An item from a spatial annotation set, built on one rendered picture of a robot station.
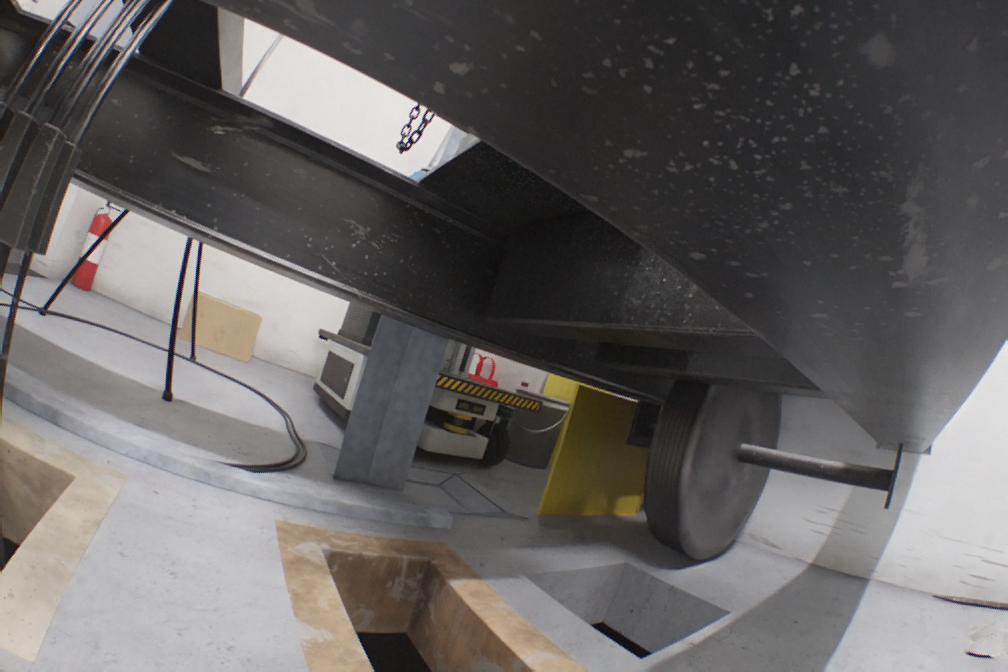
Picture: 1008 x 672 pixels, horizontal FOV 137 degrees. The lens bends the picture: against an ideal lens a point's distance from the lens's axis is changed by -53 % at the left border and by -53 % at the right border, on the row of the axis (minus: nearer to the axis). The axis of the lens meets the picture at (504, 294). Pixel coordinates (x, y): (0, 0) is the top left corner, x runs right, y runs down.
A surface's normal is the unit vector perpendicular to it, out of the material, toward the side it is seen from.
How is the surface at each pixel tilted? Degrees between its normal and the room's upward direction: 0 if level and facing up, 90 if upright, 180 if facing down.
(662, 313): 90
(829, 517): 90
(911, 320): 180
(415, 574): 90
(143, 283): 90
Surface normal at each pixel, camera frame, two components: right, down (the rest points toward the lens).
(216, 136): 0.54, -0.01
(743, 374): -0.79, -0.35
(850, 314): -0.29, 0.94
